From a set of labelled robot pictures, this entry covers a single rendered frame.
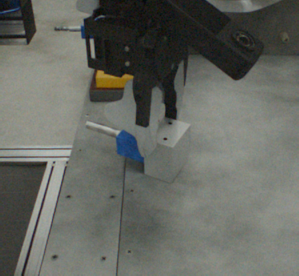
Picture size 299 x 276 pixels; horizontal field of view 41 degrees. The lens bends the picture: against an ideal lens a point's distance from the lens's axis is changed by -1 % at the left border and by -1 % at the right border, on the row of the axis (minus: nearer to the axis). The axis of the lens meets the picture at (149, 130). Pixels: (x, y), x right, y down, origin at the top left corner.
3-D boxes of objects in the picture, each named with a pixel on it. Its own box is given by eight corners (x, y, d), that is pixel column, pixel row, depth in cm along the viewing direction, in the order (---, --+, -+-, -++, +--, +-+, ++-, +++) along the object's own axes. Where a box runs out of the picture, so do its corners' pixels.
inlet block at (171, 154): (78, 151, 52) (73, 116, 48) (99, 131, 55) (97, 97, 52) (171, 184, 47) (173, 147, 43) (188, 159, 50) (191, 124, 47)
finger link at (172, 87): (145, 103, 53) (136, 47, 46) (186, 115, 51) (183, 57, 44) (134, 119, 51) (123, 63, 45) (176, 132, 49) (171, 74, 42)
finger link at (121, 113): (110, 144, 47) (116, 68, 44) (155, 159, 45) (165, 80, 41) (95, 153, 45) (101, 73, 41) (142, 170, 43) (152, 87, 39)
